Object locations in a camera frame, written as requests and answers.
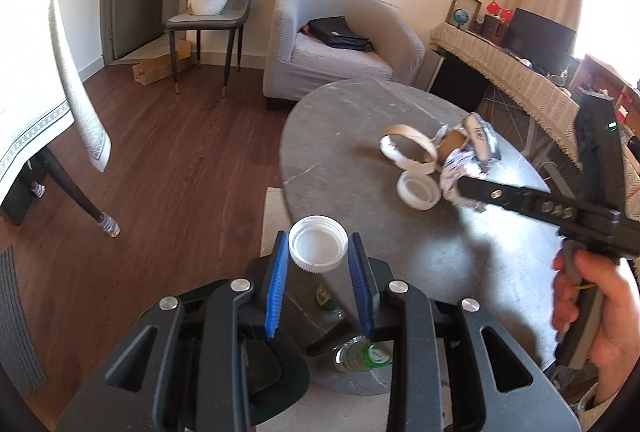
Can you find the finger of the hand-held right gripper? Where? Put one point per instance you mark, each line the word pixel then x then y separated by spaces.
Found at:
pixel 505 198

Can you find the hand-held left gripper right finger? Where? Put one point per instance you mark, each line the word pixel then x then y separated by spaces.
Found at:
pixel 360 282

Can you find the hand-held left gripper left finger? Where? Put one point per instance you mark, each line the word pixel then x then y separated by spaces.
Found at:
pixel 277 282

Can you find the aluminium foil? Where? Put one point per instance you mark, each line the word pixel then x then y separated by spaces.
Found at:
pixel 460 171

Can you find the white plastic bottle cap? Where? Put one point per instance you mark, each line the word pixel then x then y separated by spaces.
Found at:
pixel 318 244

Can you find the person's right hand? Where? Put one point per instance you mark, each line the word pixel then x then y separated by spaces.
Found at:
pixel 617 312

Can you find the silver foil packet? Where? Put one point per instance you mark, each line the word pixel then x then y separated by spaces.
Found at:
pixel 481 134

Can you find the white tape roll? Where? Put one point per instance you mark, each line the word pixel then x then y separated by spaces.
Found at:
pixel 418 190

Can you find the wooden shelf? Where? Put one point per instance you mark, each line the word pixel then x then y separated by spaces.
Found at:
pixel 605 81

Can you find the black cabinet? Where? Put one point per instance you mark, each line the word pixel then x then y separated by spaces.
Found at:
pixel 457 81

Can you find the side table with beige cloth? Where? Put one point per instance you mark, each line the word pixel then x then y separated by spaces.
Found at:
pixel 505 66

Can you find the grey oval coffee table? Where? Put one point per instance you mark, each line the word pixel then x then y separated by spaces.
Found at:
pixel 350 146

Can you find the black monitor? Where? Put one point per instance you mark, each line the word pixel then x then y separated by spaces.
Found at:
pixel 537 34

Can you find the dark wooden box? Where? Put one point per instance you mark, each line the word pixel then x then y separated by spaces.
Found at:
pixel 490 30

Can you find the small red flags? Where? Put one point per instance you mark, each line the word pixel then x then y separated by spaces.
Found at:
pixel 499 10

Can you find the framed globe picture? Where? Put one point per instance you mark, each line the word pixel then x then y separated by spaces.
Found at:
pixel 462 11

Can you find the grey armchair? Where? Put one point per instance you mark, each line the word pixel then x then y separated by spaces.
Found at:
pixel 345 61

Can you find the black table leg with sock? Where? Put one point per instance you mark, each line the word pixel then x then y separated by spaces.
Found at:
pixel 75 192

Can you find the black bag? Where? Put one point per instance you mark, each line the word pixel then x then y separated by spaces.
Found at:
pixel 340 34

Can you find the flat cardboard box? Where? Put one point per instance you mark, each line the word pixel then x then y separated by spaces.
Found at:
pixel 155 69

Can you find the grey ribbed mat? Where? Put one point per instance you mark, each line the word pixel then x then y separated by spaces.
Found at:
pixel 20 327

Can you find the grey dining chair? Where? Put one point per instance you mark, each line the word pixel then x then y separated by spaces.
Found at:
pixel 210 19

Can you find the white patterned tablecloth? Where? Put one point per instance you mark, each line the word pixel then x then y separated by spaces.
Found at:
pixel 30 76

